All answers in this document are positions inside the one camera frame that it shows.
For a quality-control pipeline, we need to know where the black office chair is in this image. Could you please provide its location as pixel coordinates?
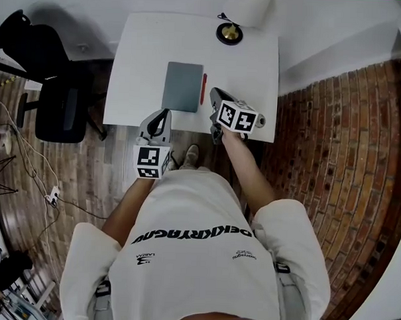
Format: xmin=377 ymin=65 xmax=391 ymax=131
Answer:
xmin=0 ymin=7 xmax=113 ymax=146

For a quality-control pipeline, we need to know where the black floor cable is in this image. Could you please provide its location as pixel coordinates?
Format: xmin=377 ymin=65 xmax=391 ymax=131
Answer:
xmin=51 ymin=195 xmax=111 ymax=221

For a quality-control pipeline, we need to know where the person's white printed shirt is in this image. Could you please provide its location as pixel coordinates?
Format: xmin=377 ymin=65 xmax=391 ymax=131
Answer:
xmin=58 ymin=160 xmax=337 ymax=320

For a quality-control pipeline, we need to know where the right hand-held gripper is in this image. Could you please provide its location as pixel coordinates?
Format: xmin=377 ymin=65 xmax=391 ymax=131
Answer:
xmin=207 ymin=86 xmax=268 ymax=148

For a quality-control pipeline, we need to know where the black tripod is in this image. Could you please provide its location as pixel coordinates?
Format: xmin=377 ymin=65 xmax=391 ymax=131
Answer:
xmin=0 ymin=153 xmax=21 ymax=199

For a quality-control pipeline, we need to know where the red pen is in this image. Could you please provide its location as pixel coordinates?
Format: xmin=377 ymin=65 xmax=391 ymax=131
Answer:
xmin=199 ymin=72 xmax=209 ymax=107

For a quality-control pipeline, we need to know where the grey notebook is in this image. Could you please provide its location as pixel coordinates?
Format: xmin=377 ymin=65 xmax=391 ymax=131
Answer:
xmin=161 ymin=61 xmax=205 ymax=114

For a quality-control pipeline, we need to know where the person's beige shoe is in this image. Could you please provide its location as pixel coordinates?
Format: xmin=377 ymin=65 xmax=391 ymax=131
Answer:
xmin=179 ymin=143 xmax=201 ymax=170

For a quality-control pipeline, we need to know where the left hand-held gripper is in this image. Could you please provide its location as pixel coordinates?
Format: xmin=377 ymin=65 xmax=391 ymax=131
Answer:
xmin=131 ymin=107 xmax=176 ymax=182

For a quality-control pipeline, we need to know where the white power strip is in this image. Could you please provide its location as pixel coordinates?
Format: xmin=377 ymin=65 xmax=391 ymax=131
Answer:
xmin=44 ymin=185 xmax=62 ymax=206

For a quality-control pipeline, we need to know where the black bag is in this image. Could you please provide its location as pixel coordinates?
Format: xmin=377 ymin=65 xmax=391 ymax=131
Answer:
xmin=0 ymin=248 xmax=34 ymax=293

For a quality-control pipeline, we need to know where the white desk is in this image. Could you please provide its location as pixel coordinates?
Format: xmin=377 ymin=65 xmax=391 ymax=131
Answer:
xmin=102 ymin=9 xmax=281 ymax=144

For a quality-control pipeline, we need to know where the grey shoulder strap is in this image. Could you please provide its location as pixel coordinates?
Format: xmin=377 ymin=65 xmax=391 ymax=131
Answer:
xmin=270 ymin=260 xmax=309 ymax=320
xmin=92 ymin=279 xmax=117 ymax=320

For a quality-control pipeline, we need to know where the black lamp cable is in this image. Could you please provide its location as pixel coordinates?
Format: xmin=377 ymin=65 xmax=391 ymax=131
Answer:
xmin=216 ymin=11 xmax=235 ymax=25

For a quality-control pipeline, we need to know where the white shade table lamp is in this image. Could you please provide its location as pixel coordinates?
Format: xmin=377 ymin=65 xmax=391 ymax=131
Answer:
xmin=215 ymin=0 xmax=274 ymax=48

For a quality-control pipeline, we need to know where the person's left forearm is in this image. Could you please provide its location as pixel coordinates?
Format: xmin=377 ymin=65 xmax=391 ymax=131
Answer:
xmin=100 ymin=176 xmax=154 ymax=235

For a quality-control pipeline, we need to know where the person's right forearm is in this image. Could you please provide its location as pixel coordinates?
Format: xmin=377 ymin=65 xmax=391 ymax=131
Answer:
xmin=217 ymin=131 xmax=278 ymax=217

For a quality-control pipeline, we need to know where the white floor cable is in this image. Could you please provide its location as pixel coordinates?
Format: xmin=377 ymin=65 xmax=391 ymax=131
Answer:
xmin=0 ymin=97 xmax=70 ymax=283

